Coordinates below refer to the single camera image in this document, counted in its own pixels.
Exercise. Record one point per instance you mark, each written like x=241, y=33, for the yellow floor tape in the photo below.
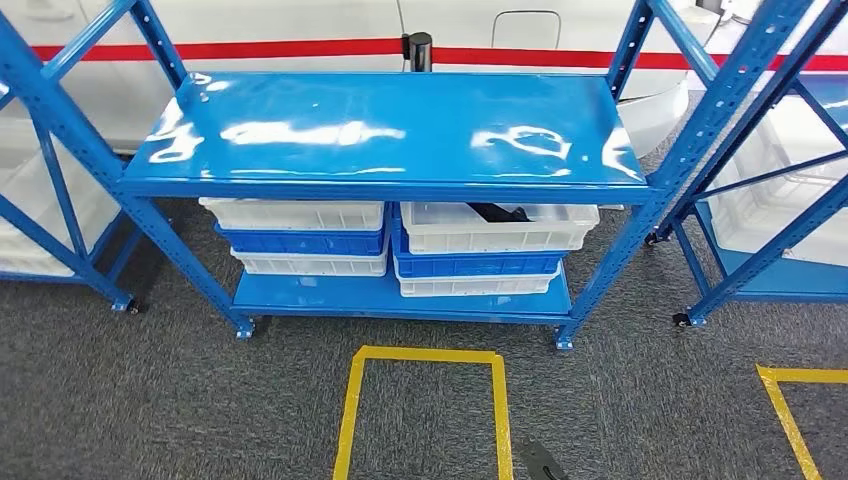
x=785, y=417
x=348, y=417

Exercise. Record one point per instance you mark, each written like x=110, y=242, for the black stanchion post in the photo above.
x=418, y=53

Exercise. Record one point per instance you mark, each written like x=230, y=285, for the black plastic piece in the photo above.
x=497, y=213

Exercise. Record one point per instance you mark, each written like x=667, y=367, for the white car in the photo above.
x=265, y=20

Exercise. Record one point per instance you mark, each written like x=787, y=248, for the blue metal shelf rack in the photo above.
x=762, y=262
x=397, y=126
x=66, y=254

